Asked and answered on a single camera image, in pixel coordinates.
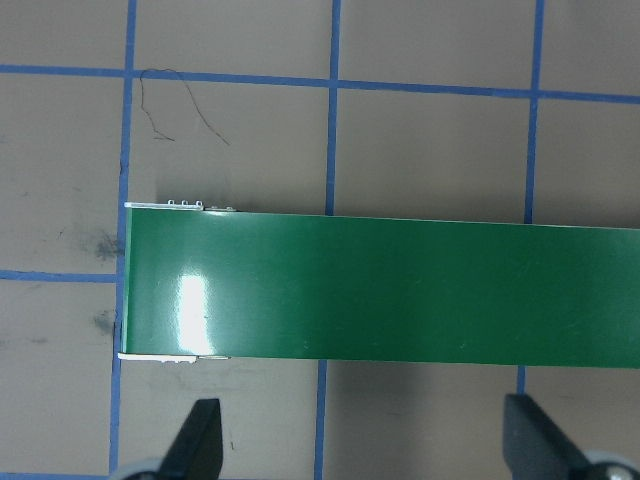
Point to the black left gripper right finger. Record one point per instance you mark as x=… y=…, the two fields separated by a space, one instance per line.
x=534 y=447

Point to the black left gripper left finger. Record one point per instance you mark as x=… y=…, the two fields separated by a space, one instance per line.
x=196 y=452

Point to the green conveyor belt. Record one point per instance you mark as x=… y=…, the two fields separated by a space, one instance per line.
x=206 y=283

